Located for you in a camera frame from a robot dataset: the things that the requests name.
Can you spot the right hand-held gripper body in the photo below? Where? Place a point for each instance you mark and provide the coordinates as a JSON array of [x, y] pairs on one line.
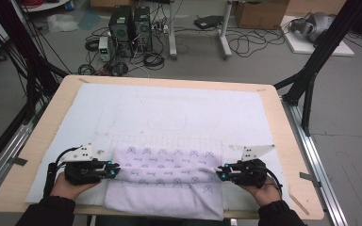
[[251, 174]]

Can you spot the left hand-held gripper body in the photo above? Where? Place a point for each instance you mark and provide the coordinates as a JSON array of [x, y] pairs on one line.
[[83, 153]]

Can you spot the lilac towel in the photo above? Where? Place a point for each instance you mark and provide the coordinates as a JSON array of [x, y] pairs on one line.
[[163, 194]]

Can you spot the person's right hand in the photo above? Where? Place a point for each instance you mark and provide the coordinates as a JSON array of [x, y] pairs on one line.
[[267, 194]]

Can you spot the person's left hand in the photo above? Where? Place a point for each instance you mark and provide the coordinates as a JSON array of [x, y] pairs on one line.
[[66, 190]]

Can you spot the thin wooden stick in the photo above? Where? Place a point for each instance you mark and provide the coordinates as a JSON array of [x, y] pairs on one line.
[[298, 203]]

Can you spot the black tape piece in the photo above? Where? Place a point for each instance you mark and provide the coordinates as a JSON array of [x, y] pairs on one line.
[[18, 161]]

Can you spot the white grid mat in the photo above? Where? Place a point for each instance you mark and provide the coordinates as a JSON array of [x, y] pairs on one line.
[[185, 106]]

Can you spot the round black device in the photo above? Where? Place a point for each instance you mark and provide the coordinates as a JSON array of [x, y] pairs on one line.
[[121, 68]]

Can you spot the white power supply unit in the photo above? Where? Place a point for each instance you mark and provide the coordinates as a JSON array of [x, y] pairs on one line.
[[104, 48]]

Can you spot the large black computer tower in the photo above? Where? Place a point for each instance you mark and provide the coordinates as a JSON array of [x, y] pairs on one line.
[[121, 29]]

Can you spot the white desk leg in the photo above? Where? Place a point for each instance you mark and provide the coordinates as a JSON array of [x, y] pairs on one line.
[[172, 31], [224, 34]]

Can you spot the clear plastic bag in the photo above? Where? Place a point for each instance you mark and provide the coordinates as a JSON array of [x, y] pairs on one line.
[[62, 22]]

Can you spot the blue floor sheet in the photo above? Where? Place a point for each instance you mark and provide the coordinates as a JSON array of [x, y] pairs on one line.
[[89, 20]]

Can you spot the white floor board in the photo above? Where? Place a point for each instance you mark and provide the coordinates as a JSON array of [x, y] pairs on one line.
[[301, 47]]

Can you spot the slim black computer tower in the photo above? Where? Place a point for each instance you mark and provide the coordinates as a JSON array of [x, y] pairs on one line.
[[143, 28]]

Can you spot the white power strip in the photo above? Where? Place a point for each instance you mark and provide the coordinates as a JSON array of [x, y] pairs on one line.
[[161, 29]]

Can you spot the flat black device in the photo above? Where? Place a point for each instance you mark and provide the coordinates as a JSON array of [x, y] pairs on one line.
[[208, 22]]

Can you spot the flat cardboard box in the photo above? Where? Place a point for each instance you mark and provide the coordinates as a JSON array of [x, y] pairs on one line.
[[106, 3]]

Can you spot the brown cardboard box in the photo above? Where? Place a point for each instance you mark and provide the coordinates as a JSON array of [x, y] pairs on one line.
[[260, 14]]

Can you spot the grey headset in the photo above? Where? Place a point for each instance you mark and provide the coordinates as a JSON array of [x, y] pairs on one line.
[[315, 25]]

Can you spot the aluminium rail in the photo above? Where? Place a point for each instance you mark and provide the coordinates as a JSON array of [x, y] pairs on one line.
[[319, 169], [12, 139]]

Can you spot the black frame stand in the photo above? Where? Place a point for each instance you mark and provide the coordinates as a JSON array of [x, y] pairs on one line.
[[22, 44], [323, 53]]

